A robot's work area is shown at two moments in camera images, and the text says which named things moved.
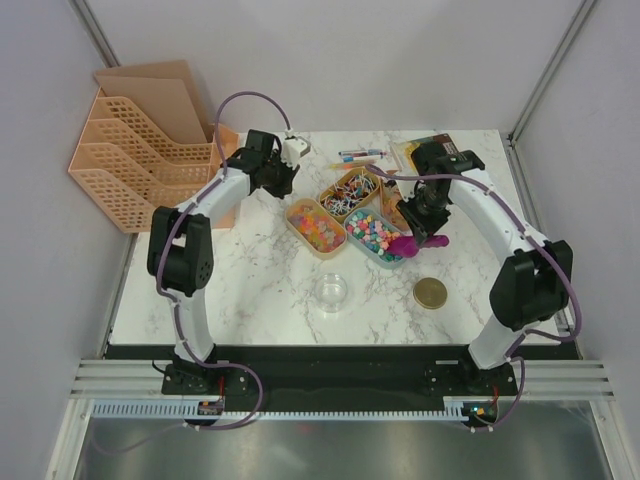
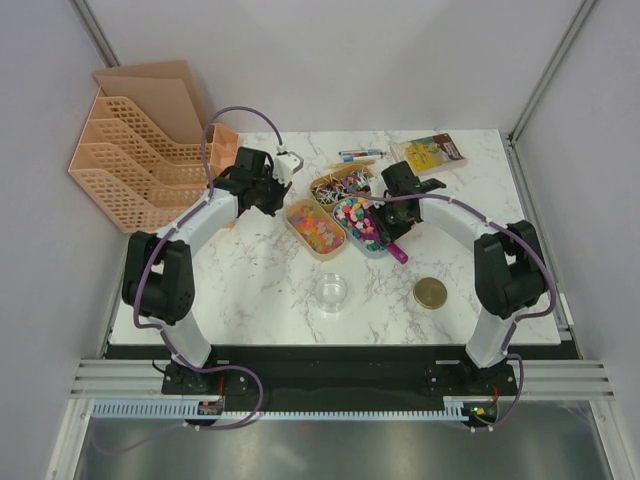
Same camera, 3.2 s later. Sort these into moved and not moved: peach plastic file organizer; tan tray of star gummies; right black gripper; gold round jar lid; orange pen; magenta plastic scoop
Moved: right black gripper; magenta plastic scoop
Not moved: orange pen; gold round jar lid; tan tray of star gummies; peach plastic file organizer
